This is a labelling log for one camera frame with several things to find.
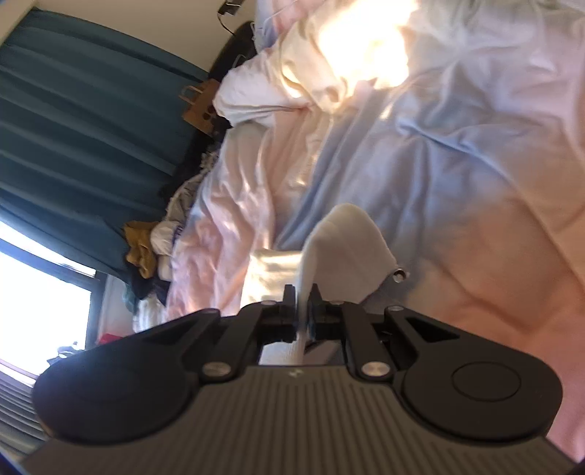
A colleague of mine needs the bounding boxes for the window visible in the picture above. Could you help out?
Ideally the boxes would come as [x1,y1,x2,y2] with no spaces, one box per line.
[0,221,99,373]

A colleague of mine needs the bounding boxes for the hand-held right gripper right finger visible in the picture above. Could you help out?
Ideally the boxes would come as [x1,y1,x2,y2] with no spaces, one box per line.
[308,284,460,381]

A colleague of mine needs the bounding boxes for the pastel pink blue bed sheet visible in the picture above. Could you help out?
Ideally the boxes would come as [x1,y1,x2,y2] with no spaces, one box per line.
[167,0,585,462]

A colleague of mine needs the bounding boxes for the pile of clothes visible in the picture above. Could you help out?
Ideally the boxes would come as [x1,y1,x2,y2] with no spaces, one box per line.
[121,132,229,336]

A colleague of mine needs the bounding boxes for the brown paper bag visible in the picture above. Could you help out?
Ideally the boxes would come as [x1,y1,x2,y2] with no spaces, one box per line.
[179,79,224,137]

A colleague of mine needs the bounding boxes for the teal curtain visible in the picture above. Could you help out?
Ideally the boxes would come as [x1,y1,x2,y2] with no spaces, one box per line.
[0,9,215,281]

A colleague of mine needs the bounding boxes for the ribbed radiator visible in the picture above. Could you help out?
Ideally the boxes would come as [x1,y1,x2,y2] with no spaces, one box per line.
[0,363,49,451]

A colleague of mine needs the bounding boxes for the cream duvet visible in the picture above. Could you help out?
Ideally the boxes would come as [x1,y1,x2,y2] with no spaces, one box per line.
[214,0,423,129]

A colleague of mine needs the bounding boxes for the mustard yellow cloth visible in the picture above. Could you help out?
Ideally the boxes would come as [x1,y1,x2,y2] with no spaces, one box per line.
[123,220,158,279]

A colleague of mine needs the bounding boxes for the white garment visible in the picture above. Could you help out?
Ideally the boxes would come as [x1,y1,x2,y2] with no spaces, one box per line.
[244,203,408,366]

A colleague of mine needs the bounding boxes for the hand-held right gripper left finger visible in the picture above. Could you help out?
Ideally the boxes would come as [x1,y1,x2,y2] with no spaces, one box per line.
[137,285,299,383]

